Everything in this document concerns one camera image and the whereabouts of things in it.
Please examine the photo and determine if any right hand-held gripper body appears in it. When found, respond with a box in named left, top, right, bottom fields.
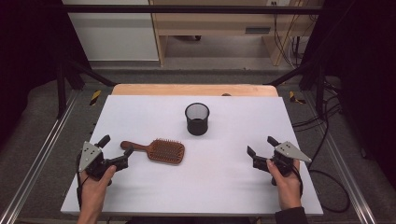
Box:
left=252, top=140, right=313, bottom=187

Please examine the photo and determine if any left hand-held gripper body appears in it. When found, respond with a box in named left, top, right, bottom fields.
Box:
left=78, top=141, right=123, bottom=182

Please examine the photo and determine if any brown wooden hairbrush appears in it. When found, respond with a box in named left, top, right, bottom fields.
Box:
left=120, top=138, right=186, bottom=165

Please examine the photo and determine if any black mesh cup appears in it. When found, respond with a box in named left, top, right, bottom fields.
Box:
left=184, top=102, right=211, bottom=136

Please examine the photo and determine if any person's right hand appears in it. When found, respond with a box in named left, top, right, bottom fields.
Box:
left=265, top=158, right=303, bottom=212

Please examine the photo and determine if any person's left hand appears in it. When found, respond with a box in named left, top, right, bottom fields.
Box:
left=78, top=164, right=118, bottom=216

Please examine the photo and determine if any yellow black floor tape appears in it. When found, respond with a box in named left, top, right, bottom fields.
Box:
left=89, top=89, right=103, bottom=107
left=289, top=90, right=307, bottom=105

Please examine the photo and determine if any white table board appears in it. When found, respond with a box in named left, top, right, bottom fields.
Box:
left=60, top=94, right=324, bottom=217

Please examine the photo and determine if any light wooden table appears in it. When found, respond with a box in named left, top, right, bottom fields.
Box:
left=110, top=83, right=279, bottom=98

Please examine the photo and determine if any white cabinet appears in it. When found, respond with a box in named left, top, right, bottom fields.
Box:
left=61, top=0, right=161, bottom=63

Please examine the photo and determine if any black curtain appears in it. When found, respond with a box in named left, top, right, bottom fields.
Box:
left=301, top=0, right=396, bottom=189
left=0, top=0, right=92, bottom=146

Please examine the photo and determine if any light wooden desk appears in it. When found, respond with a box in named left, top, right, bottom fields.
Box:
left=148, top=0, right=325, bottom=67

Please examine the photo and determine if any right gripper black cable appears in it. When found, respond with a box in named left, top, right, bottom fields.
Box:
left=291, top=167, right=304, bottom=199

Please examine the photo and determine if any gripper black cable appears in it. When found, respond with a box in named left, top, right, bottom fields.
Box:
left=291, top=167, right=304, bottom=199
left=75, top=153, right=90, bottom=210

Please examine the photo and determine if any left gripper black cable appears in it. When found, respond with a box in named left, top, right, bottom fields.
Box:
left=75, top=153, right=90, bottom=210

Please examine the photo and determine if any black floor cable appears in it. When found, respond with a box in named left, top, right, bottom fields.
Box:
left=291, top=78, right=352, bottom=215

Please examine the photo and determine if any aluminium floor rail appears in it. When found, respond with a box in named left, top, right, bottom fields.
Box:
left=0, top=89, right=79, bottom=224
left=302, top=89, right=378, bottom=224

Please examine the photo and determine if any black frame stand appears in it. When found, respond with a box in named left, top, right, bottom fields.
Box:
left=55, top=58, right=119, bottom=119
left=263, top=58, right=327, bottom=119

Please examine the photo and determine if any bundle of desk cables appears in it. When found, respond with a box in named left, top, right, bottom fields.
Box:
left=271, top=0, right=312, bottom=69

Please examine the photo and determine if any black horizontal frame bar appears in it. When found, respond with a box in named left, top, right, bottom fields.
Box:
left=61, top=4, right=325, bottom=15

